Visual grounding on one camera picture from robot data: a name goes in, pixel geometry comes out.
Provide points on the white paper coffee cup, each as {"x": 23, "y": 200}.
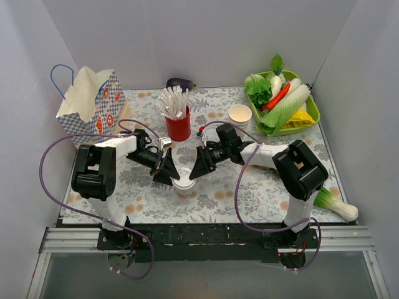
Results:
{"x": 185, "y": 190}

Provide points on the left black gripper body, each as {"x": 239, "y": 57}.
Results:
{"x": 159, "y": 164}

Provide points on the white wrapped straws bundle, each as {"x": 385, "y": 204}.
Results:
{"x": 173, "y": 103}

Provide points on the toy green lettuce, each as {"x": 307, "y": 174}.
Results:
{"x": 258, "y": 88}

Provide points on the floral table mat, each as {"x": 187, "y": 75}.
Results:
{"x": 262, "y": 196}

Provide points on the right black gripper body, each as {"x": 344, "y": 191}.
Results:
{"x": 209, "y": 157}

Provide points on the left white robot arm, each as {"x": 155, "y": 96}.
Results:
{"x": 95, "y": 177}

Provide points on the white cup lid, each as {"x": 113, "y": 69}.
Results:
{"x": 184, "y": 182}

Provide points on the toy bok choy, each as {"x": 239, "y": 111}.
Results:
{"x": 327, "y": 200}

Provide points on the toy red chili pepper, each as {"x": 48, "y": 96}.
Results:
{"x": 272, "y": 103}

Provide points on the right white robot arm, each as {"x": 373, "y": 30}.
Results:
{"x": 301, "y": 173}

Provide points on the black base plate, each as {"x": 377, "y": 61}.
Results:
{"x": 202, "y": 242}

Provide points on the cardboard cup carrier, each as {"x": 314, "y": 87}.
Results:
{"x": 264, "y": 168}

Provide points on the green plastic basket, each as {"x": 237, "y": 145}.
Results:
{"x": 309, "y": 105}

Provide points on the blue checkered paper bag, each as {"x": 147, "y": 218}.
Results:
{"x": 93, "y": 103}

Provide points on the toy yellow leaf vegetable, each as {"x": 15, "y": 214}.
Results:
{"x": 299, "y": 119}

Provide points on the red straw holder cup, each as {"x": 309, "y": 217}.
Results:
{"x": 179, "y": 130}

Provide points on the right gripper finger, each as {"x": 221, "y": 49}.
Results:
{"x": 202, "y": 167}
{"x": 200, "y": 155}

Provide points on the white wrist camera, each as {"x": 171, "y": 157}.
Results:
{"x": 164, "y": 142}
{"x": 200, "y": 135}

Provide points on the stack of paper cups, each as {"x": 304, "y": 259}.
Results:
{"x": 240, "y": 115}

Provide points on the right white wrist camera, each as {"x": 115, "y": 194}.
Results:
{"x": 200, "y": 135}

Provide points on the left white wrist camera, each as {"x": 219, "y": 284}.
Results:
{"x": 164, "y": 142}

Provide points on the purple toy eggplant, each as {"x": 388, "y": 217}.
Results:
{"x": 183, "y": 83}

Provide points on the aluminium rail frame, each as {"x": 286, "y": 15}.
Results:
{"x": 343, "y": 265}

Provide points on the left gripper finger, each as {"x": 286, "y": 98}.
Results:
{"x": 168, "y": 167}
{"x": 162, "y": 179}

